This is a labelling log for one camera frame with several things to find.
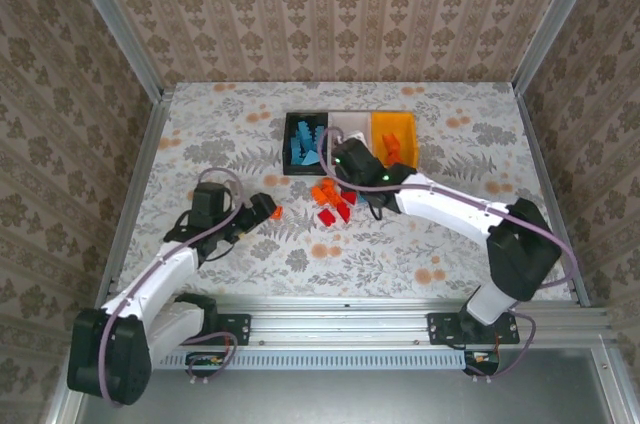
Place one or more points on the aluminium frame post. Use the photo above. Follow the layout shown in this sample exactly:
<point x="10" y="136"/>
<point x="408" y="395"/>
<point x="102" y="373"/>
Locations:
<point x="120" y="29"/>
<point x="556" y="19"/>

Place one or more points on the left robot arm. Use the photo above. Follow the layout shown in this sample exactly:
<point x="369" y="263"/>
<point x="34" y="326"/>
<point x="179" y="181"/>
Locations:
<point x="165" y="274"/>

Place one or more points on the black plastic storage bin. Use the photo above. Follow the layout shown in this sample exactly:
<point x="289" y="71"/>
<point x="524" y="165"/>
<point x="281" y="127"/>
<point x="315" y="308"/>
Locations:
<point x="287" y="169"/>

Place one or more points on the aluminium lower frame rail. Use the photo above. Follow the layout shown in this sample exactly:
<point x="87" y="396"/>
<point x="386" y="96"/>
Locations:
<point x="57" y="396"/>
<point x="617" y="384"/>

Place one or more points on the red lego brick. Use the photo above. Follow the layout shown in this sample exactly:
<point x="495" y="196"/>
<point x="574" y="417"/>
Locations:
<point x="327" y="219"/>
<point x="345" y="215"/>
<point x="350" y="200"/>

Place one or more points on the yellow plastic storage bin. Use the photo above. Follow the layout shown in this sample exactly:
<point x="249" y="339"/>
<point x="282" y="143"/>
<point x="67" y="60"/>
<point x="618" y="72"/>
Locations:
<point x="410" y="139"/>

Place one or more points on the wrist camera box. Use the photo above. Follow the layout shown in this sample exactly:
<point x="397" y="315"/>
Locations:
<point x="211" y="201"/>
<point x="357" y="161"/>

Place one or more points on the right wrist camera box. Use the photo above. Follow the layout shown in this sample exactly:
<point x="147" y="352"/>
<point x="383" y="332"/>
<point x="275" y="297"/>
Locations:
<point x="357" y="161"/>

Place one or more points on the white plastic storage bin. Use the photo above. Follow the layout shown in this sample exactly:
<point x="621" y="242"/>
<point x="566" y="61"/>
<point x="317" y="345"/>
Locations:
<point x="357" y="121"/>

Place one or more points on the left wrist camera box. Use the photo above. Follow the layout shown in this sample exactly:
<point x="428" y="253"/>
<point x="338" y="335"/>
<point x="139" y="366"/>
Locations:
<point x="211" y="201"/>

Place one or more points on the grey metal base plate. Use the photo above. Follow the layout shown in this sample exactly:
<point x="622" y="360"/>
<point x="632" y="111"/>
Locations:
<point x="325" y="399"/>

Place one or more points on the aluminium table side rail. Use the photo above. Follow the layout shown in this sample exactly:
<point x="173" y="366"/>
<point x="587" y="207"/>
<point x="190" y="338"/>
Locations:
<point x="136" y="194"/>
<point x="550" y="194"/>

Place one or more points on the floral fern print tablecloth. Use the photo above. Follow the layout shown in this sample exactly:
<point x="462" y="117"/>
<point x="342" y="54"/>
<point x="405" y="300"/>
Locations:
<point x="400" y="264"/>

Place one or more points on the blue lego brick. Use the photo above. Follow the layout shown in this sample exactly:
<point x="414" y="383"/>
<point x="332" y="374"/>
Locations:
<point x="310" y="159"/>
<point x="297" y="146"/>
<point x="316" y="130"/>
<point x="302" y="124"/>
<point x="361" y="199"/>

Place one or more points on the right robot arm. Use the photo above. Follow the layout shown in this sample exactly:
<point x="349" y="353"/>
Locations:
<point x="440" y="204"/>

